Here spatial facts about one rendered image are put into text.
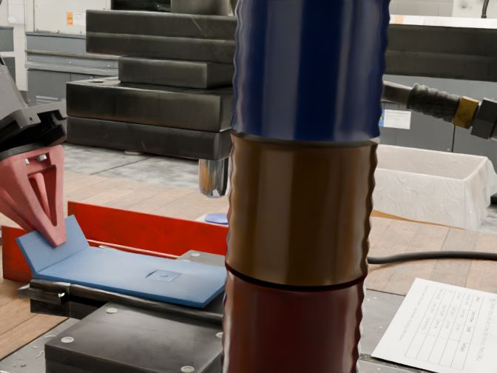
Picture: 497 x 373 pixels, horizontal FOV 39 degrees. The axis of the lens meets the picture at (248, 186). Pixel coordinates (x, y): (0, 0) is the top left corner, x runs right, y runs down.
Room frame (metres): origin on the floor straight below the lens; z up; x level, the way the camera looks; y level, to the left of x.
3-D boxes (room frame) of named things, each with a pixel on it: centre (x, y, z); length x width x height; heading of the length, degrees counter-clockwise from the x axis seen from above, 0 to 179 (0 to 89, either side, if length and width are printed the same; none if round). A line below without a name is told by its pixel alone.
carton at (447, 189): (2.83, -0.71, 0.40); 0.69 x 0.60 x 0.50; 155
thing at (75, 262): (0.50, 0.09, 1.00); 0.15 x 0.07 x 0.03; 70
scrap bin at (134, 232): (0.71, 0.12, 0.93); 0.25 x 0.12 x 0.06; 69
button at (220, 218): (0.85, 0.03, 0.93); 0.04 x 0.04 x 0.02
